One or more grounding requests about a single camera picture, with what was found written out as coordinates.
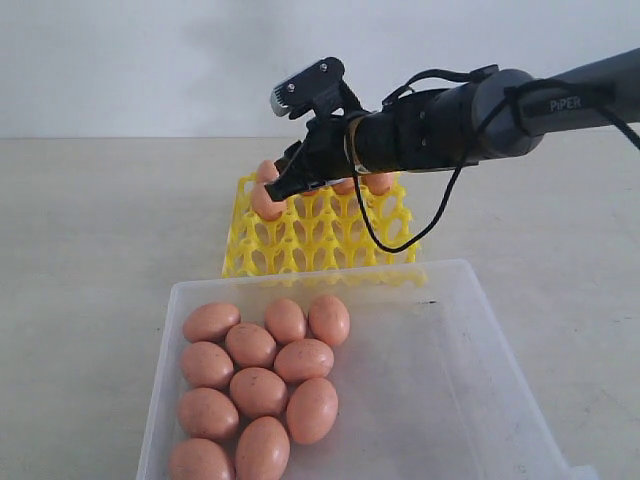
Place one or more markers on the yellow plastic egg tray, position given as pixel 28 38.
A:
pixel 322 231

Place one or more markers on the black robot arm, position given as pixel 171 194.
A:
pixel 488 113

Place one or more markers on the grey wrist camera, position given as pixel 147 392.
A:
pixel 315 88

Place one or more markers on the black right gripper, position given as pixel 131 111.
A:
pixel 326 155

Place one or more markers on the clear plastic bin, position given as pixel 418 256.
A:
pixel 428 385

